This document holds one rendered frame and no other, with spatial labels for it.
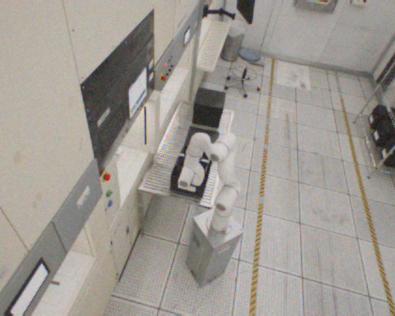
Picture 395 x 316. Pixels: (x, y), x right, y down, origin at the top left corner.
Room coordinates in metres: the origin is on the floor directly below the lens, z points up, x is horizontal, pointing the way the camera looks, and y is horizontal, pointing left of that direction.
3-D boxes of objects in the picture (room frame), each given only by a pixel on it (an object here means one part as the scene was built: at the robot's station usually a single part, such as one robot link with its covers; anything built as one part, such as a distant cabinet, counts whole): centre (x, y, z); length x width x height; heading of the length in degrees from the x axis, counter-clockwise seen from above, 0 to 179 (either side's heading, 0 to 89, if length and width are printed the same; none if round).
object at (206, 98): (2.40, -0.04, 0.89); 0.29 x 0.29 x 0.25; 88
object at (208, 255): (1.17, -0.25, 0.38); 0.28 x 0.28 x 0.76; 39
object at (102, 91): (1.39, 0.85, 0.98); 0.95 x 0.88 x 1.95; 84
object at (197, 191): (1.53, 0.02, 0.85); 0.28 x 0.28 x 0.17; 83
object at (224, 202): (1.14, -0.24, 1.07); 0.19 x 0.12 x 0.24; 158
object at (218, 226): (1.17, -0.25, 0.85); 0.19 x 0.19 x 0.18
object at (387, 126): (3.27, -2.47, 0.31); 0.30 x 0.28 x 0.26; 174
